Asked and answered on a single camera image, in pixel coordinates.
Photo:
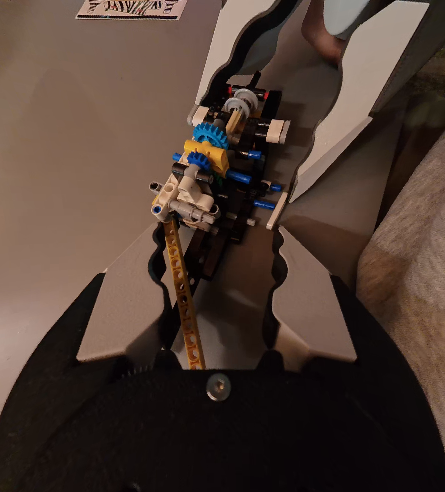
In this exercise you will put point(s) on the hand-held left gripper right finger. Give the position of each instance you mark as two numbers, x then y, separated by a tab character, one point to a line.
307	307

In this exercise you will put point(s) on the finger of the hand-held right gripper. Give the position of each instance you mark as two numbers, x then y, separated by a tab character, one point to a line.
226	46
376	57

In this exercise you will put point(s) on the person's right hand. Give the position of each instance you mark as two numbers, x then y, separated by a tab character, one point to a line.
316	30

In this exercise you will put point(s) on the lego vehicle chassis assembly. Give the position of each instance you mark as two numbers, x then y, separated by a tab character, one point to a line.
207	150

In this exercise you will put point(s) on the small white lego beam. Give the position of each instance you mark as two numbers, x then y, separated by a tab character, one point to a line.
277	211

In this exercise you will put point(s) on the zebra striped sticker sheet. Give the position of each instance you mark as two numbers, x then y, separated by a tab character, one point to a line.
130	7

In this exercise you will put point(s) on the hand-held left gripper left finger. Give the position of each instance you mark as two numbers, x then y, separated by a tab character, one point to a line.
126	307

